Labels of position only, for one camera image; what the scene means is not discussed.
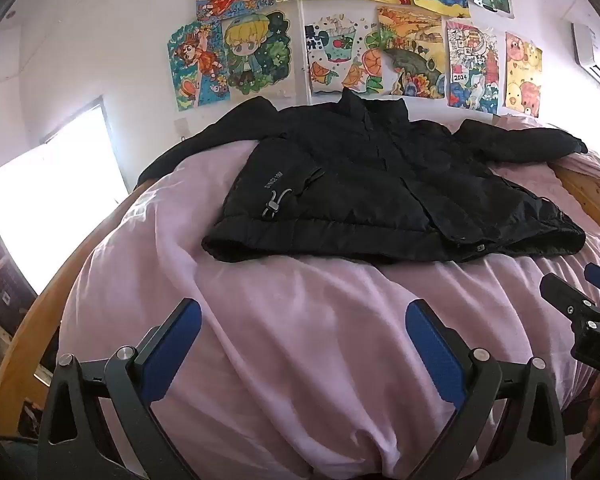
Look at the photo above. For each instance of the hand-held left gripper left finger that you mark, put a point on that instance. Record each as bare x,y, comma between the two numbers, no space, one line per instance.
172,345

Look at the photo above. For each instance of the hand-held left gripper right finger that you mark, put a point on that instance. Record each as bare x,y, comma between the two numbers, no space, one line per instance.
432,355

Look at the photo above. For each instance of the black padded jacket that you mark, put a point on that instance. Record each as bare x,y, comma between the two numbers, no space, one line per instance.
355,185

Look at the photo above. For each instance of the pink bed sheet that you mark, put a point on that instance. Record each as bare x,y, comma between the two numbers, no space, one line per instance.
280,320

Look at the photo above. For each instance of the bright window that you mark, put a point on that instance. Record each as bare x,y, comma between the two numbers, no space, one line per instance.
55,200

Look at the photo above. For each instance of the white air conditioner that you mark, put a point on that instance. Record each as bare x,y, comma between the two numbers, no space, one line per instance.
592,50

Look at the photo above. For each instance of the drink cup and oranges drawing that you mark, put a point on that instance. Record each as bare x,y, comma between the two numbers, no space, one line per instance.
340,52

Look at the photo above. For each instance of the wooden bed frame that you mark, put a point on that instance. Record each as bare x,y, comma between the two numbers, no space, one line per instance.
40,320

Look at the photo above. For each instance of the white wall socket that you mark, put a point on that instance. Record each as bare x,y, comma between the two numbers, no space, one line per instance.
181,129

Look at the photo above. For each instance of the yellow pink bears wall drawing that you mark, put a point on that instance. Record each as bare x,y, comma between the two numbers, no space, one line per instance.
524,77

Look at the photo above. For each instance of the red and blue wall drawing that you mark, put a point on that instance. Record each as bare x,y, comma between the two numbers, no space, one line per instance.
472,67

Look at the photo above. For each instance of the blue orange-haired figure wall drawing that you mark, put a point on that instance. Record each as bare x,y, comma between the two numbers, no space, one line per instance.
195,67

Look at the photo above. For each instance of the grey dinosaur wall drawing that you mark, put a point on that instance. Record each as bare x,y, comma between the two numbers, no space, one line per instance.
412,52

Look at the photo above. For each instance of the blond boy wall drawing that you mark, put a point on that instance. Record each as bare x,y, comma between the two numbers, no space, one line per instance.
255,52

